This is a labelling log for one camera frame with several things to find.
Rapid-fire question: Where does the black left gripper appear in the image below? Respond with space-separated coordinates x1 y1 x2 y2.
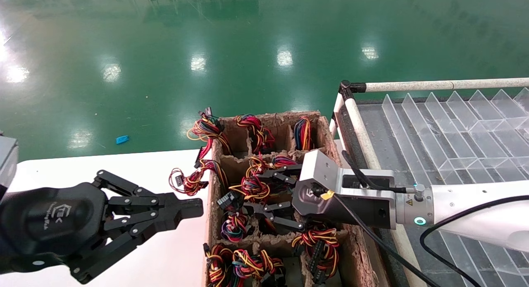
0 170 204 284

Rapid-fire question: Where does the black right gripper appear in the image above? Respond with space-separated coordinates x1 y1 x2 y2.
244 164 394 232

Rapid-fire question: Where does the brown divided cardboard box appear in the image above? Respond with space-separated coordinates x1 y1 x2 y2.
205 110 379 287

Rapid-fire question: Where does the clear acrylic divided tray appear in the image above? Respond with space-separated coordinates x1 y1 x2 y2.
357 88 529 287

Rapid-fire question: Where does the white pipe frame cart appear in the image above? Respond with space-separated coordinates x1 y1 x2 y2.
329 77 529 287

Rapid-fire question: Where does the thin black camera cable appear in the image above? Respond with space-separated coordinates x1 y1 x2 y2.
341 151 416 194

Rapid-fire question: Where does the black cable with yellow tag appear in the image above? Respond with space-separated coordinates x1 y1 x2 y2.
330 194 439 287

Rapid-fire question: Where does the black looping arm cable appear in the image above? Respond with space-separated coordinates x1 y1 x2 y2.
419 195 529 287

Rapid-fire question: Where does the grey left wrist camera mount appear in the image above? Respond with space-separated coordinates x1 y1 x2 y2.
0 134 19 196

